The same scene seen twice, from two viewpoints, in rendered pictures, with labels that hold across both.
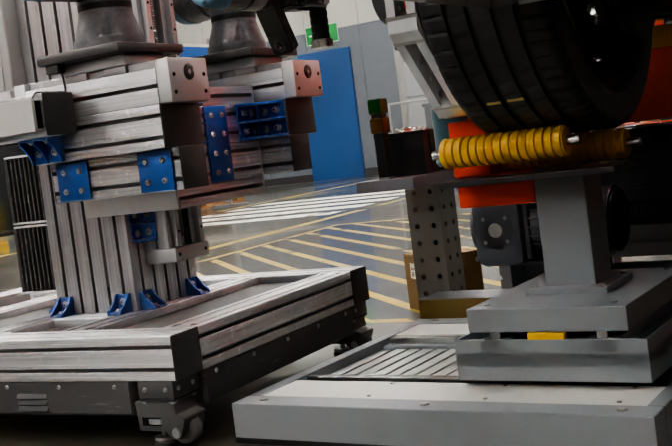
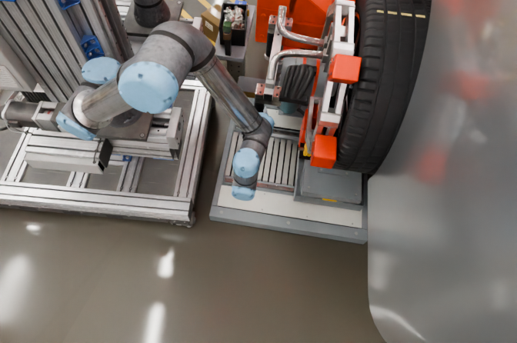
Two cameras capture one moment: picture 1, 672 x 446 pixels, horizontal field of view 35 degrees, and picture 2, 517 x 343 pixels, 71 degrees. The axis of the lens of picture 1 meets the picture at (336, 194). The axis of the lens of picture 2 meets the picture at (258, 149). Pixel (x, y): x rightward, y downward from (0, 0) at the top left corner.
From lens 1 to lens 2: 1.98 m
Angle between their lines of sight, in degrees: 62
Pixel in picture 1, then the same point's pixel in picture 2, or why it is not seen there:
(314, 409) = (246, 222)
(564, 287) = (332, 172)
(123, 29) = (135, 112)
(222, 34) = (147, 17)
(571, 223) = not seen: hidden behind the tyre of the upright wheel
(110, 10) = not seen: hidden behind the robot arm
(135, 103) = (153, 146)
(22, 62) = (26, 68)
